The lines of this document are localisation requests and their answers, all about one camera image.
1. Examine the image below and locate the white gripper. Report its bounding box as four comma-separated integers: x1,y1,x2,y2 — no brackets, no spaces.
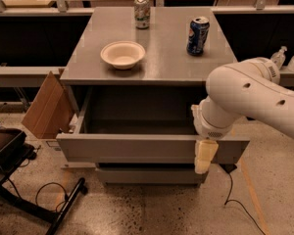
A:
191,97,240,174

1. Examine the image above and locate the grey top drawer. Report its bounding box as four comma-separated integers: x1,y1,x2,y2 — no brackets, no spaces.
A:
55,85,251,165

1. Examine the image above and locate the grey drawer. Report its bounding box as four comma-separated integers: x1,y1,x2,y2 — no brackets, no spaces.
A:
97,167,208,185
55,85,251,165

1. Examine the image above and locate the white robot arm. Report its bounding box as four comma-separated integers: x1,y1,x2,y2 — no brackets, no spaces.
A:
191,58,294,174

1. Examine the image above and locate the grey drawer cabinet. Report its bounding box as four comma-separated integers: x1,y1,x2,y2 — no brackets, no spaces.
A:
60,6,239,188

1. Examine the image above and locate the grey bottom drawer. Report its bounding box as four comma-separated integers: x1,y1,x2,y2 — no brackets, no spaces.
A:
97,167,208,185

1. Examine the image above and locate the open cardboard box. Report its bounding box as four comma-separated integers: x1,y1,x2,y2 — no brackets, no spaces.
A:
21,68,96,169

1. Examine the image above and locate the black power adapter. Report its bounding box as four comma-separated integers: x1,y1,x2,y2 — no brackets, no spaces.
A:
220,164,237,173

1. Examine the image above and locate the blue pepsi can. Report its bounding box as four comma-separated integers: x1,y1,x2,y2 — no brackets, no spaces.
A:
186,16,210,56

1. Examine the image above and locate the white paper bowl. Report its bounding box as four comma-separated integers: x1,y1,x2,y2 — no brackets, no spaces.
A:
100,41,146,70

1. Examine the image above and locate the green white soda can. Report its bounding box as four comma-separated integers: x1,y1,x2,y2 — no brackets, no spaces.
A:
134,0,150,29

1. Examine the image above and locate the black stand with tray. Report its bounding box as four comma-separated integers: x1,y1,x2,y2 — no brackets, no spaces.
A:
0,115,88,235

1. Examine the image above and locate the black adapter cable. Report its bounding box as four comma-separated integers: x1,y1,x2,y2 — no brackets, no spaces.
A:
222,171,268,235

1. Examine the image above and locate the black cable on floor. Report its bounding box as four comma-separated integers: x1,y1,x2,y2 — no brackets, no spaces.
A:
34,181,70,213

